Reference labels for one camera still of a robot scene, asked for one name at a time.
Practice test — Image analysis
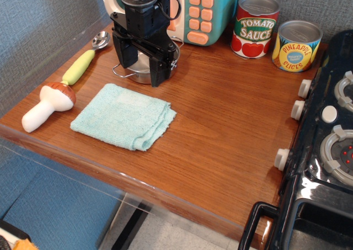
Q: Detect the pineapple slices can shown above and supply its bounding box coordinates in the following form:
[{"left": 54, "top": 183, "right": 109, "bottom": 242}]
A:
[{"left": 272, "top": 20, "right": 323, "bottom": 73}]

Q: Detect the plush toy mushroom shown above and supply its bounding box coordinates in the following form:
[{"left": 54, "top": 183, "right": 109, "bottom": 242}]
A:
[{"left": 22, "top": 82, "right": 76, "bottom": 133}]

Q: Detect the black toy stove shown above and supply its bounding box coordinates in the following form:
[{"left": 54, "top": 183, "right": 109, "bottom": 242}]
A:
[{"left": 238, "top": 30, "right": 352, "bottom": 249}]

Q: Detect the green handled metal spoon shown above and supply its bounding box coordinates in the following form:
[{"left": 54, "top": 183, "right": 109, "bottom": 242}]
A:
[{"left": 61, "top": 31, "right": 110, "bottom": 86}]

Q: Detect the light blue cloth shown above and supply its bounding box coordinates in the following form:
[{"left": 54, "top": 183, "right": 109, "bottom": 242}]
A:
[{"left": 70, "top": 83, "right": 176, "bottom": 151}]

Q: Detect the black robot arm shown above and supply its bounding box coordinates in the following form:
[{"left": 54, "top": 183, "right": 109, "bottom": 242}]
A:
[{"left": 110, "top": 0, "right": 181, "bottom": 87}]

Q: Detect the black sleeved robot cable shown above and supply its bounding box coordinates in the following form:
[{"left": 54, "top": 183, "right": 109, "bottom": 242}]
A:
[{"left": 157, "top": 0, "right": 183, "bottom": 21}]

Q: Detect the small steel pot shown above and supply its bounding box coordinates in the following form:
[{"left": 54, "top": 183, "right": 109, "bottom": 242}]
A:
[{"left": 112, "top": 36, "right": 185, "bottom": 84}]

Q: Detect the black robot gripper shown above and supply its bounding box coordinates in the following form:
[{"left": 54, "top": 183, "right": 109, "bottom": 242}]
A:
[{"left": 110, "top": 0, "right": 177, "bottom": 87}]

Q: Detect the tomato sauce can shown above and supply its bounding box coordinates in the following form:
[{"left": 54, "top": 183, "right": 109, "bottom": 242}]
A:
[{"left": 231, "top": 0, "right": 280, "bottom": 58}]

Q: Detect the teal toy microwave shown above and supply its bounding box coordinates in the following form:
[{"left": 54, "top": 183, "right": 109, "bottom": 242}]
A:
[{"left": 104, "top": 0, "right": 237, "bottom": 46}]

